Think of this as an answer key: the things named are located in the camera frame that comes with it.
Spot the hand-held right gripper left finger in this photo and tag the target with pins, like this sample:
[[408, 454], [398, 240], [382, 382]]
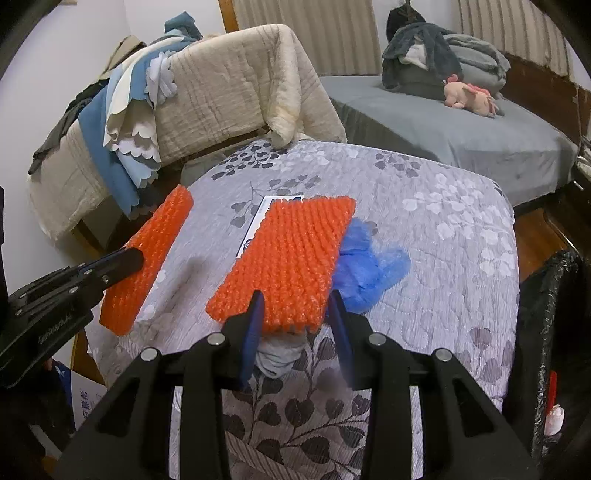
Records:
[[249, 341]]

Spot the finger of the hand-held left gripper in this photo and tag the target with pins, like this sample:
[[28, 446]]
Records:
[[115, 267]]

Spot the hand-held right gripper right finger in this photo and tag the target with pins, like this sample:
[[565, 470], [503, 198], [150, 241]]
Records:
[[344, 341]]

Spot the narrow orange bubble wrap sheet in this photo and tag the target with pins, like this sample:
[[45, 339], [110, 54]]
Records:
[[147, 249]]

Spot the blue plastic bag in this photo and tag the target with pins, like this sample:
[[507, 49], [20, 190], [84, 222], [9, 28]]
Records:
[[364, 267]]

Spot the wide orange bubble wrap sheet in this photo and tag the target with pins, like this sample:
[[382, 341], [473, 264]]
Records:
[[291, 258]]

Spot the white and blue medicine box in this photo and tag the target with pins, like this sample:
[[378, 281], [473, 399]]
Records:
[[256, 221]]

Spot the trash bin with black bag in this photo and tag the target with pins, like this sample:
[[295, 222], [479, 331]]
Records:
[[540, 323]]

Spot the white cardboard box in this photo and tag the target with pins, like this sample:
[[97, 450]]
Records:
[[85, 397]]

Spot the white scalloped cloth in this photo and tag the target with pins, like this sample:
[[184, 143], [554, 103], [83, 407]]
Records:
[[138, 147]]

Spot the blue cloth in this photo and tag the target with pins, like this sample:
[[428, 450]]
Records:
[[99, 138]]

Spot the grey floral quilt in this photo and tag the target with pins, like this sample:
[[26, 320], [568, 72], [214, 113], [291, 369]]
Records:
[[415, 207]]

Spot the dark grey cloth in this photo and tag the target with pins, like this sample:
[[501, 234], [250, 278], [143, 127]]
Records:
[[69, 120]]

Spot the beige quilt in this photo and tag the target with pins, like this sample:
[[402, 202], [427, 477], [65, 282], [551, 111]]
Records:
[[221, 83]]

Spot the khaki cloth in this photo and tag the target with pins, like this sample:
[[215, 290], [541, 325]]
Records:
[[127, 48]]

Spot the bed with grey sheet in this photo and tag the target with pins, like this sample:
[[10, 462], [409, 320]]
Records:
[[438, 134]]

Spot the blue-grey folded cloth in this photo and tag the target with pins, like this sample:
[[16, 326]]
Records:
[[184, 25]]

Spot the pink plush toy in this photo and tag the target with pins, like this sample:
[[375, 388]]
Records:
[[466, 94]]

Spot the dark grey fleece blanket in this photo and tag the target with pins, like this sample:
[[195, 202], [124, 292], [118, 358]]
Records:
[[395, 69]]

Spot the white seat cushion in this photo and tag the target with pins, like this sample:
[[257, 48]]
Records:
[[585, 159]]

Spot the wide beige curtain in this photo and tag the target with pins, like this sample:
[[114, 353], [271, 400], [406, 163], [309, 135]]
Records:
[[323, 37]]

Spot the dark wooden headboard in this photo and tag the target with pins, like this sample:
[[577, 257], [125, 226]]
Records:
[[545, 92]]

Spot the black jacket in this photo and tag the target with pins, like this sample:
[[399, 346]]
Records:
[[401, 21]]

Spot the wooden coat rack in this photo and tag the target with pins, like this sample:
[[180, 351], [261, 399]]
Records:
[[407, 3]]

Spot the wooden window frame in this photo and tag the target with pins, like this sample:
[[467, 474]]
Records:
[[227, 14]]

